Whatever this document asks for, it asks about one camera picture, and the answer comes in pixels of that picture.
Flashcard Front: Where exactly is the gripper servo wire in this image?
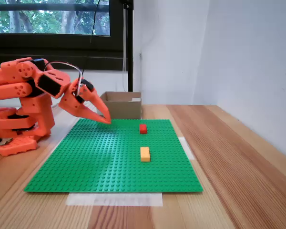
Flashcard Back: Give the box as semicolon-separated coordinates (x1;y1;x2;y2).
45;61;84;96

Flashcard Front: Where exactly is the black framed window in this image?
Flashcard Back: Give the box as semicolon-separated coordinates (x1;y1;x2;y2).
0;0;124;72

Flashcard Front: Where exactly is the translucent masking tape strip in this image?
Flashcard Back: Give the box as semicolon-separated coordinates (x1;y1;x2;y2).
178;136;195;161
65;192;163;207

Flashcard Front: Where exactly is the green lego baseplate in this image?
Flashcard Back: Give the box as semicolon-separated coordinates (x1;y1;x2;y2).
23;118;204;193

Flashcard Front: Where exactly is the cardboard box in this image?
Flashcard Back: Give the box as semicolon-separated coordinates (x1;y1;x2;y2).
100;91;143;120

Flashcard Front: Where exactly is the yellow lego block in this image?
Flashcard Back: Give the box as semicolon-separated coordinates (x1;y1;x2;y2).
140;146;151;163

